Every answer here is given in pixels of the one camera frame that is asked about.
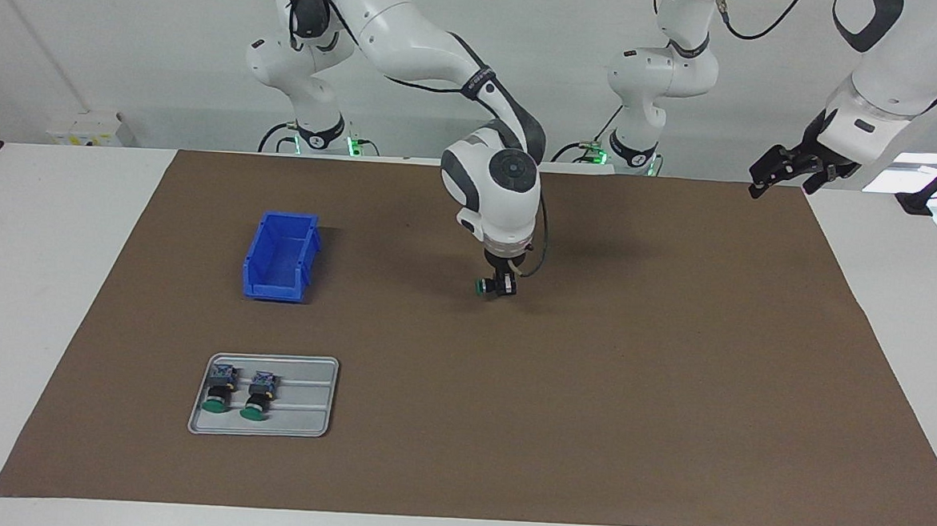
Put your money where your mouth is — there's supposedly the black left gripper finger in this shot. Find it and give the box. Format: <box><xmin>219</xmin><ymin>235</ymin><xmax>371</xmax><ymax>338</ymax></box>
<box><xmin>802</xmin><ymin>159</ymin><xmax>859</xmax><ymax>196</ymax></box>
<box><xmin>748</xmin><ymin>144</ymin><xmax>818</xmax><ymax>202</ymax></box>

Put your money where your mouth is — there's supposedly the brown paper mat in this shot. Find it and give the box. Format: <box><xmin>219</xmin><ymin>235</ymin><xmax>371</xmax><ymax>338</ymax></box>
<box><xmin>0</xmin><ymin>140</ymin><xmax>937</xmax><ymax>526</ymax></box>

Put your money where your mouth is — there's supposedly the blue plastic bin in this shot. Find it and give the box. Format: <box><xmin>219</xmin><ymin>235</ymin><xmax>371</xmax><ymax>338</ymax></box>
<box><xmin>240</xmin><ymin>210</ymin><xmax>324</xmax><ymax>305</ymax></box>

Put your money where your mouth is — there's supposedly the grey metal tray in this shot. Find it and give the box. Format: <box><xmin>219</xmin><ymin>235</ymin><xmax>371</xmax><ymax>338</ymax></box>
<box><xmin>187</xmin><ymin>350</ymin><xmax>341</xmax><ymax>442</ymax></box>

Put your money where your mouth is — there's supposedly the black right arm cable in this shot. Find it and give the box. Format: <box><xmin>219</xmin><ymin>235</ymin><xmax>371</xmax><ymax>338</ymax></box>
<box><xmin>275</xmin><ymin>0</ymin><xmax>561</xmax><ymax>283</ymax></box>

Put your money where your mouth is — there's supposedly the black left base cable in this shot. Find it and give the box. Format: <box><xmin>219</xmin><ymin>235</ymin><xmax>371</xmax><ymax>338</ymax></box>
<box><xmin>552</xmin><ymin>99</ymin><xmax>626</xmax><ymax>167</ymax></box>

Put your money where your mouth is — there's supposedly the black base cable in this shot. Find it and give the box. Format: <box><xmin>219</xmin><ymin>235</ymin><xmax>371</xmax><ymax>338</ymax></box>
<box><xmin>552</xmin><ymin>99</ymin><xmax>626</xmax><ymax>167</ymax></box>
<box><xmin>258</xmin><ymin>120</ymin><xmax>300</xmax><ymax>155</ymax></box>

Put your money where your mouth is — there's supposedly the black right base cable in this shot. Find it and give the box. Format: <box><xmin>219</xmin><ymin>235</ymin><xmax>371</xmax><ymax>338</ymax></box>
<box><xmin>258</xmin><ymin>120</ymin><xmax>300</xmax><ymax>155</ymax></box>

